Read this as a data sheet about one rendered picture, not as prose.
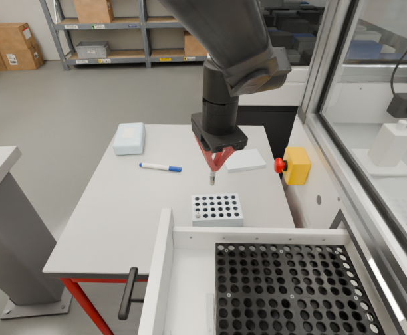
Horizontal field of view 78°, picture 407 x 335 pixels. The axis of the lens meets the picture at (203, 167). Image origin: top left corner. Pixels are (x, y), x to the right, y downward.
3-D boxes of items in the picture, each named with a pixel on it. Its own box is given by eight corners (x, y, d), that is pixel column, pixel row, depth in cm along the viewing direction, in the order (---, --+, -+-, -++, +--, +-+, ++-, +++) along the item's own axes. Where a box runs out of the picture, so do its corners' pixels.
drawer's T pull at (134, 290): (118, 322, 34) (116, 318, 33) (132, 269, 40) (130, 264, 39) (145, 322, 34) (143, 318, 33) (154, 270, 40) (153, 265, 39)
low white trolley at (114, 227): (118, 361, 103) (40, 271, 54) (147, 234, 150) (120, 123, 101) (259, 365, 102) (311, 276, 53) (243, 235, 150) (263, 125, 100)
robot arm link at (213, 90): (197, 51, 35) (215, 66, 32) (238, 46, 38) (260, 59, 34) (196, 96, 40) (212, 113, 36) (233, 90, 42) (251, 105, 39)
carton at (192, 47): (184, 56, 371) (183, 35, 352) (183, 50, 395) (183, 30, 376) (212, 55, 373) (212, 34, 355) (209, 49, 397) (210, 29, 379)
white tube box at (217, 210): (192, 230, 62) (191, 221, 60) (191, 204, 68) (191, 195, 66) (241, 227, 63) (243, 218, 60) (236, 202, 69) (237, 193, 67)
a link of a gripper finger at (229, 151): (220, 152, 53) (225, 113, 47) (236, 174, 48) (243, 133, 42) (190, 159, 51) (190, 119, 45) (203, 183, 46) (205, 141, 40)
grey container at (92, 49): (78, 59, 360) (74, 46, 349) (84, 52, 383) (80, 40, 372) (107, 58, 363) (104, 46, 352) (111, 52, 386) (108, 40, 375)
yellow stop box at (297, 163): (283, 185, 63) (290, 163, 58) (277, 167, 68) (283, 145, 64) (304, 186, 63) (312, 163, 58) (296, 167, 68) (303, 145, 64)
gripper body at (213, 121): (221, 117, 48) (225, 79, 43) (247, 148, 41) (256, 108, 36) (189, 122, 46) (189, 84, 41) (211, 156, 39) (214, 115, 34)
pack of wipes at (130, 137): (142, 154, 86) (140, 143, 83) (114, 156, 85) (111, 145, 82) (145, 131, 97) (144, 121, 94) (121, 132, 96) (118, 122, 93)
